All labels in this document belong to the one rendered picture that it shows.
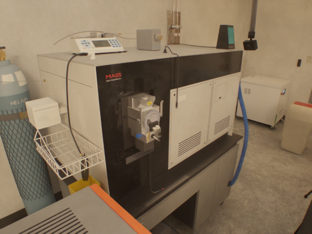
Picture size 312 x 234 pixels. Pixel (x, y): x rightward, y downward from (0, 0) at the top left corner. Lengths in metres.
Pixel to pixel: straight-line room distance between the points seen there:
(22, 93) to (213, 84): 1.19
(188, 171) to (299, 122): 2.21
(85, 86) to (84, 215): 0.48
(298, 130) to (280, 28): 2.00
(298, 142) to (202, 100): 2.29
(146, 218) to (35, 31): 1.52
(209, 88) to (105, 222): 1.02
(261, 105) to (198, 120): 2.77
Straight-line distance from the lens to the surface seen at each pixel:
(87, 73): 0.83
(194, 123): 1.29
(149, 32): 1.30
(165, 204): 1.26
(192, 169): 1.38
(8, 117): 1.52
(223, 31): 1.61
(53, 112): 1.06
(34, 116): 1.04
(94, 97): 0.81
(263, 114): 4.04
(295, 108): 3.27
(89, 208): 0.59
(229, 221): 2.13
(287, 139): 3.42
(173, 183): 1.26
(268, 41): 4.57
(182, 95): 1.13
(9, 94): 1.48
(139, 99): 0.84
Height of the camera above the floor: 1.54
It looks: 22 degrees down
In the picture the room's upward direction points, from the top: straight up
